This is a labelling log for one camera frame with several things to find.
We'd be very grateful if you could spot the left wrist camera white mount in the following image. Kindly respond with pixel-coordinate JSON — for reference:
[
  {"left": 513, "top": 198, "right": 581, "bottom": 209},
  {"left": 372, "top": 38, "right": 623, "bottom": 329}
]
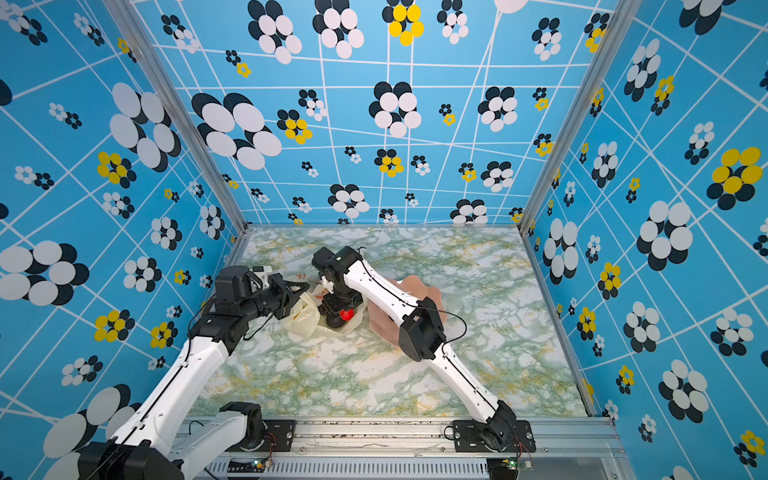
[{"left": 251, "top": 266, "right": 273, "bottom": 277}]

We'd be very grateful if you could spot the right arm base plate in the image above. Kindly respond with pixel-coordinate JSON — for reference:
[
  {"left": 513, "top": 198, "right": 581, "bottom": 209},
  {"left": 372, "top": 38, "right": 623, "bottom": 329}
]
[{"left": 448, "top": 420, "right": 537, "bottom": 454}]

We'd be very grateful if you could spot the aluminium front rail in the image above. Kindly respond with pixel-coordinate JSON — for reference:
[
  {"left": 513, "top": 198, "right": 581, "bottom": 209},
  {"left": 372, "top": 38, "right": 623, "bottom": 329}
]
[{"left": 174, "top": 414, "right": 634, "bottom": 479}]

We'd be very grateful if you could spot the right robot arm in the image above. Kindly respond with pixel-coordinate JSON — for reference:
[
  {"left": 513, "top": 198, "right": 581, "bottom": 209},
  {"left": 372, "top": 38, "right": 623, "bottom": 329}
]
[{"left": 312, "top": 246, "right": 517, "bottom": 452}]

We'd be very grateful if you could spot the left aluminium corner post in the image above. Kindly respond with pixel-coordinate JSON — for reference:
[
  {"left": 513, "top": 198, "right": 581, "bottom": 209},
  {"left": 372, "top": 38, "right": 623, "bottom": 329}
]
[{"left": 104, "top": 1, "right": 248, "bottom": 235}]

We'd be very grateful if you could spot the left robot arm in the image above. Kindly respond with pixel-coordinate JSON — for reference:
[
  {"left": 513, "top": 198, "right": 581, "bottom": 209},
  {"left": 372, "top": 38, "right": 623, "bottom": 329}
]
[{"left": 77, "top": 266, "right": 309, "bottom": 479}]

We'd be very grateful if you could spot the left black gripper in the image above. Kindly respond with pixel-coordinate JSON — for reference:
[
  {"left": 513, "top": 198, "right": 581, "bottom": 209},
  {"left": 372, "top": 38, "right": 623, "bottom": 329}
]
[{"left": 240, "top": 274, "right": 309, "bottom": 323}]

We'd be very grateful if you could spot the right aluminium corner post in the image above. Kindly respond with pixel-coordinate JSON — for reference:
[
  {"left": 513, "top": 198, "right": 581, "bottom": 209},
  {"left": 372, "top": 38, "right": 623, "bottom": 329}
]
[{"left": 518, "top": 0, "right": 642, "bottom": 233}]

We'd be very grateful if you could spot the yellow red mango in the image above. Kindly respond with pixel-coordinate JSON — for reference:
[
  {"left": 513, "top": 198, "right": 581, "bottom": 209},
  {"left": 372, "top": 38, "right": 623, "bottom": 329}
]
[{"left": 339, "top": 309, "right": 355, "bottom": 322}]

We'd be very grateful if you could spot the aluminium corner post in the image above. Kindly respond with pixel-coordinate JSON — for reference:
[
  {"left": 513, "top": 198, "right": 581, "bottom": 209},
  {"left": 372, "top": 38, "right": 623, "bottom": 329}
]
[
  {"left": 518, "top": 0, "right": 642, "bottom": 233},
  {"left": 104, "top": 1, "right": 248, "bottom": 235}
]

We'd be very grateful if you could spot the cream printed plastic bag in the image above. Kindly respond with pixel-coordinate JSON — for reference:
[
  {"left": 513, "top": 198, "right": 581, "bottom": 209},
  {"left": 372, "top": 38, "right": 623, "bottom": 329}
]
[{"left": 279, "top": 274, "right": 368, "bottom": 339}]

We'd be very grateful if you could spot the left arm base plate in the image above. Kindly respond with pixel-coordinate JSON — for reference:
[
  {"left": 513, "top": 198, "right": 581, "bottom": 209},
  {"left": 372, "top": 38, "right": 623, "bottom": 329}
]
[{"left": 227, "top": 419, "right": 297, "bottom": 453}]

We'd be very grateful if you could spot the pink scalloped fruit bowl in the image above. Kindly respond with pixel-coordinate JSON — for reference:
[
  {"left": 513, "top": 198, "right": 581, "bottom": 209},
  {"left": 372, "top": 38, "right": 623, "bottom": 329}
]
[{"left": 368, "top": 275, "right": 444, "bottom": 347}]

